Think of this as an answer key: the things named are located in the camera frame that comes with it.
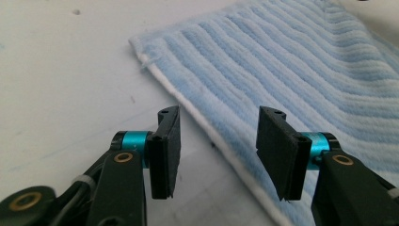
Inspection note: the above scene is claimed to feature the white foam mat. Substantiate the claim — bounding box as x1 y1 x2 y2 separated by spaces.
0 0 399 226

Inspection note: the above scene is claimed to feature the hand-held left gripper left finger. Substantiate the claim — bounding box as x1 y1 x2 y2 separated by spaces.
147 105 182 201

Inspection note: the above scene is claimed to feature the light blue striped towel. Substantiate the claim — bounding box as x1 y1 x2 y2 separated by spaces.
128 0 399 226

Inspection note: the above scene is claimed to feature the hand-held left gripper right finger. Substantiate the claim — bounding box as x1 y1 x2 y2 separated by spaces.
255 105 313 202

